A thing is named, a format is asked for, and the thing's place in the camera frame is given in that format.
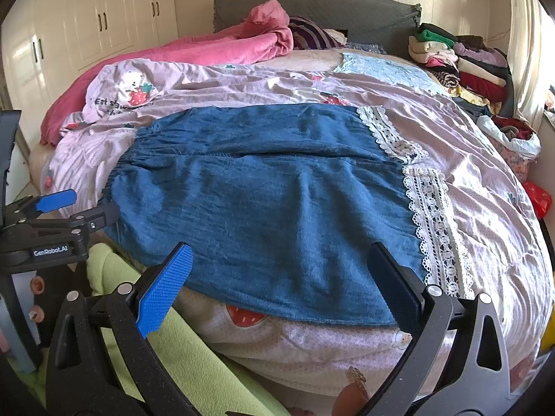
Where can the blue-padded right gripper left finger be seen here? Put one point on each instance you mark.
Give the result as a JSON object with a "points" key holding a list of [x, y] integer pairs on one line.
{"points": [[81, 379]]}

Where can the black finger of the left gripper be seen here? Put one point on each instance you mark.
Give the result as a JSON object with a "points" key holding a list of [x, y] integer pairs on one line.
{"points": [[94, 219]]}

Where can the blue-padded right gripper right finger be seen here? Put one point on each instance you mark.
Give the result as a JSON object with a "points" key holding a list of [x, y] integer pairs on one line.
{"points": [[456, 362]]}

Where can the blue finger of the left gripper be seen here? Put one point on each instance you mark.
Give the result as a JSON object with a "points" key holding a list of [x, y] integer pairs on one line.
{"points": [[52, 202]]}

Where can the blue denim pants lace trim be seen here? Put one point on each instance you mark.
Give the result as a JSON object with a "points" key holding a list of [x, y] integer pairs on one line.
{"points": [[281, 204]]}

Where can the green fleece sleeve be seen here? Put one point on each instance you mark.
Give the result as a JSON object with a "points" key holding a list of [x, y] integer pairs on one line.
{"points": [[211, 385]]}

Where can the lilac strawberry bear duvet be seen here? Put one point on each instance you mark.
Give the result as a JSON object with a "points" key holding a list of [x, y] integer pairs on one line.
{"points": [[501, 239]]}

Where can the cream white wardrobe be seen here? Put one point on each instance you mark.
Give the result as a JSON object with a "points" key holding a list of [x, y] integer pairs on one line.
{"points": [[47, 44]]}

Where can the red plastic object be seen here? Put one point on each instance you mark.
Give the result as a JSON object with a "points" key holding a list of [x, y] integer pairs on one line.
{"points": [[541, 200]]}

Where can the white bag with clothes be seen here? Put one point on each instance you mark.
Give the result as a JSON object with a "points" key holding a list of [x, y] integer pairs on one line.
{"points": [[515, 141]]}

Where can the pink blanket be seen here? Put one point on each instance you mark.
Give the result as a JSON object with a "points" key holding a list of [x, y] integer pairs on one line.
{"points": [[263, 35]]}

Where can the beige fluffy mattress pad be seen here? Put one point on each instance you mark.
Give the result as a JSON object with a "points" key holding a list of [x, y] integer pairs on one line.
{"points": [[305, 60]]}

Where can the purple striped pillow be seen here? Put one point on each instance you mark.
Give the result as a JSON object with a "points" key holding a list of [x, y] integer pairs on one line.
{"points": [[309, 36]]}

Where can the light blue bed sheet patch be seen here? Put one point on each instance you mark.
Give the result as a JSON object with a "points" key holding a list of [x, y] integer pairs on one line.
{"points": [[391, 72]]}

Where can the stack of folded clothes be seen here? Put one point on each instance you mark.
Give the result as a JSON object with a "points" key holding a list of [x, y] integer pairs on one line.
{"points": [[477, 76]]}

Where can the dark grey headboard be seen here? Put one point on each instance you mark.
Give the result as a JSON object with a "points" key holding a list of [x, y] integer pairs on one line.
{"points": [[387, 23]]}

